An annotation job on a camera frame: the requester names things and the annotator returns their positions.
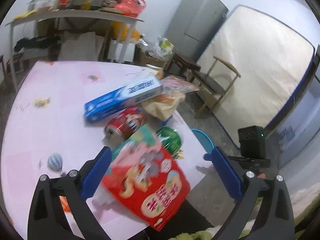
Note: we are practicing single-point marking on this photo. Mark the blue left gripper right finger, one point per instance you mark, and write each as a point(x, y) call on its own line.
point(226, 172)

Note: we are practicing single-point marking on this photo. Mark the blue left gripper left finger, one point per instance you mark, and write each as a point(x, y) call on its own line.
point(93, 171)

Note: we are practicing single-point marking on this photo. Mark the red snack bag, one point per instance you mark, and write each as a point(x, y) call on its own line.
point(146, 179)

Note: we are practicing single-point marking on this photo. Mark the red drink can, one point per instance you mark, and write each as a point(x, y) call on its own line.
point(125, 124)

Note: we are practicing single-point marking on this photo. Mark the green drink can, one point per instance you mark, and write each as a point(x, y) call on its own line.
point(171, 140)

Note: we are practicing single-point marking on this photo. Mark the blue toothpaste box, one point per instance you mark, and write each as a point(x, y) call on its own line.
point(122, 98)

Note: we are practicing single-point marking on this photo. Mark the beige paper bag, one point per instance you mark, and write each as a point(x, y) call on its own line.
point(163, 106)

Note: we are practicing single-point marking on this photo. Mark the clear red-printed plastic bag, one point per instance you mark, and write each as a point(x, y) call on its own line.
point(172, 85)

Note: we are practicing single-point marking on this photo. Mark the blue mesh trash basket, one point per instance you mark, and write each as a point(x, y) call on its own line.
point(204, 140)

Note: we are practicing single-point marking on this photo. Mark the wooden chair black seat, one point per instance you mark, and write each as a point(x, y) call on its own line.
point(210, 84)

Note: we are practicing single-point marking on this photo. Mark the white quilted mattress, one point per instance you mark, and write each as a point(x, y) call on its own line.
point(261, 61)

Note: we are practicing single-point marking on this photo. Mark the dark wooden stool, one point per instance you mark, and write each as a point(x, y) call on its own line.
point(184, 63)

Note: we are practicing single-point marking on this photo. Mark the brown cardboard box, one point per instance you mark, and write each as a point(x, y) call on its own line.
point(141, 59)

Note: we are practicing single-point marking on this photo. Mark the white sack under table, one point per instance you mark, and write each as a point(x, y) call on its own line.
point(80, 47)

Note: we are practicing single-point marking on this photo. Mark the grey refrigerator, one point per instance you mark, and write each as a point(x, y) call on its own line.
point(194, 24)

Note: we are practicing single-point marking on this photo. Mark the yellow plastic bag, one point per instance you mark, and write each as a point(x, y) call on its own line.
point(123, 30)

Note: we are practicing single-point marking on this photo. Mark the white side table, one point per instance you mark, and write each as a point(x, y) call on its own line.
point(66, 15)

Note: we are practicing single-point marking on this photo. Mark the red plastic bag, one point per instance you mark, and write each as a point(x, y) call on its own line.
point(131, 8)

